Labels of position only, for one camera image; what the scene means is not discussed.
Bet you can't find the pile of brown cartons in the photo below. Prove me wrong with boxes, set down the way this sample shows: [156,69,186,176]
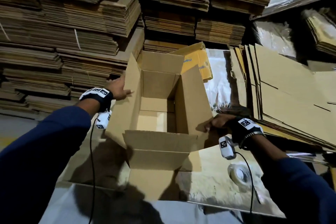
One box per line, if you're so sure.
[230,43,336,152]

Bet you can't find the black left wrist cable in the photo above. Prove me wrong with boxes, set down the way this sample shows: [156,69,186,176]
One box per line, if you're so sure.
[87,119,98,224]

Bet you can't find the person's right forearm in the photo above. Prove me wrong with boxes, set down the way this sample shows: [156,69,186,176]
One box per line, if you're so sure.
[247,134,336,224]

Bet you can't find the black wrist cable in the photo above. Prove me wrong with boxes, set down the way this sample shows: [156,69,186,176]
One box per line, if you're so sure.
[234,151,256,215]
[87,119,98,224]

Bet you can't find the brown cardboard box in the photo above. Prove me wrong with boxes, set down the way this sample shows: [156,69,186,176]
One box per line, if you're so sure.
[104,50,215,202]

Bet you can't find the person's right hand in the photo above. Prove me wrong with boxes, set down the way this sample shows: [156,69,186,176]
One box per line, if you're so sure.
[205,113,237,136]

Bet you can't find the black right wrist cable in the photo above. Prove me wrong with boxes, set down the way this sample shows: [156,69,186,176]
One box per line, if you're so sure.
[234,151,256,215]

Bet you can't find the clear plastic sheet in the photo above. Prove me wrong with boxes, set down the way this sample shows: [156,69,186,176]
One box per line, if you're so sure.
[252,20,298,60]

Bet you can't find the clear tape roll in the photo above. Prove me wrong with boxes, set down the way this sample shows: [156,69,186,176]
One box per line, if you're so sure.
[228,163,254,187]

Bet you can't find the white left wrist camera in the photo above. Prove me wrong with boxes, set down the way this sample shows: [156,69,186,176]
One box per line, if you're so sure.
[96,110,113,131]

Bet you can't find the stacks of flat cardboard bundles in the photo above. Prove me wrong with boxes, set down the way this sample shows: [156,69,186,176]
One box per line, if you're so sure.
[0,0,272,120]

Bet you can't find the yellow carton with blue print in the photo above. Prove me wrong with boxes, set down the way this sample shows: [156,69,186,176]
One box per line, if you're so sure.
[170,42,214,82]

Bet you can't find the black wrist band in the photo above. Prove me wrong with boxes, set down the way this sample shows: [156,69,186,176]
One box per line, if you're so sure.
[79,87,114,113]
[231,117,266,149]

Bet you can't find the person's left hand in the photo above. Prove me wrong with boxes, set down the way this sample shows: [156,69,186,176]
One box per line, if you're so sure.
[104,73,133,101]

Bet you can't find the person's left forearm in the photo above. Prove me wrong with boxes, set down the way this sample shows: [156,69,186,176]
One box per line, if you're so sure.
[0,98,100,224]

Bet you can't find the black left wrist band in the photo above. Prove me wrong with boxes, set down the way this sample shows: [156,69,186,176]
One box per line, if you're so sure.
[79,87,114,113]

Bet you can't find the plywood work board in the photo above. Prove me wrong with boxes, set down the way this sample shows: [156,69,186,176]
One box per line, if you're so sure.
[58,110,287,218]

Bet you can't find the silver bracelet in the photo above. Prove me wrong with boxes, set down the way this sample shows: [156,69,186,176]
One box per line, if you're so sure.
[239,130,266,152]

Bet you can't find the white plastic sack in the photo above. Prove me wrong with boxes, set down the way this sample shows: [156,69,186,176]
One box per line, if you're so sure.
[204,48,235,113]

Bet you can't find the black right wrist band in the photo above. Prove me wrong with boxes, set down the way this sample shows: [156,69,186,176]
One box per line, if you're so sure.
[231,117,266,149]

